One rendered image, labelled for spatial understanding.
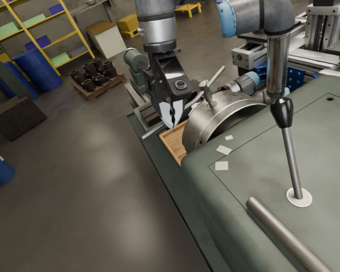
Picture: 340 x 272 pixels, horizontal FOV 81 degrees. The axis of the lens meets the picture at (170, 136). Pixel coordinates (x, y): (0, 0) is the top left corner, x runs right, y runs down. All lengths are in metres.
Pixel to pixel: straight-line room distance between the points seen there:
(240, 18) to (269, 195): 0.59
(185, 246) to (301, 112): 1.40
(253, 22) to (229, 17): 0.08
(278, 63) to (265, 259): 0.72
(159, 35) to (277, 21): 0.50
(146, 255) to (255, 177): 1.50
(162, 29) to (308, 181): 0.38
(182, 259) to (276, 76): 1.37
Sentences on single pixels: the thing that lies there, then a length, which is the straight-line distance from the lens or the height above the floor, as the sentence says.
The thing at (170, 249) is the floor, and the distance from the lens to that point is 1.77.
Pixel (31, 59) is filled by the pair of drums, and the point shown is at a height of 0.84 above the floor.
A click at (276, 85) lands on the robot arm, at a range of 0.98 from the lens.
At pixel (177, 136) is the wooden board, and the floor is 0.88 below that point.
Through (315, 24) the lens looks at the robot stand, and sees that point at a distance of 1.24.
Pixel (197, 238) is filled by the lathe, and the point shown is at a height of 0.54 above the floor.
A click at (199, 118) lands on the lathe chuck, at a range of 0.63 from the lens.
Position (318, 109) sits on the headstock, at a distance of 0.56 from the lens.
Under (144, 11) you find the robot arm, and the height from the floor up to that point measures 1.55.
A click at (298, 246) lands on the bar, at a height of 1.28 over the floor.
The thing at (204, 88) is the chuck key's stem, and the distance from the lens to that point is 0.59.
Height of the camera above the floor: 1.61
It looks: 40 degrees down
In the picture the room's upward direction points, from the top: 24 degrees counter-clockwise
